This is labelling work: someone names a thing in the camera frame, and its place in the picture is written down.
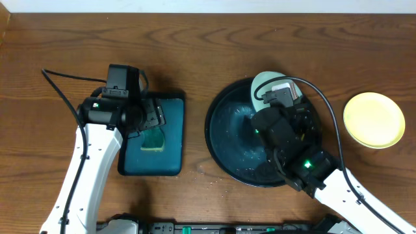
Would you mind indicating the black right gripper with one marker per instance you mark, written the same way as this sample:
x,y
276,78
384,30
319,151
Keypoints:
x,y
307,115

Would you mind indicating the green yellow sponge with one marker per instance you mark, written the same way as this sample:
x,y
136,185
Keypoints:
x,y
153,139

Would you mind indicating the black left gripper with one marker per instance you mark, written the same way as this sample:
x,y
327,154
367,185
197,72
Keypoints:
x,y
153,114

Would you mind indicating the yellow plate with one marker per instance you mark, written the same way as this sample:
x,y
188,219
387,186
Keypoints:
x,y
374,120

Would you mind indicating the black rectangular water tray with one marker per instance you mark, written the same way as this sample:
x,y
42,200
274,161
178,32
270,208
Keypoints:
x,y
135,162

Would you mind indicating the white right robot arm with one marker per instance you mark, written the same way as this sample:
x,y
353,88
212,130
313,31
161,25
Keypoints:
x,y
320,175

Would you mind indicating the round black tray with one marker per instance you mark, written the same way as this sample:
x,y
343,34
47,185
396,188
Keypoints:
x,y
232,140

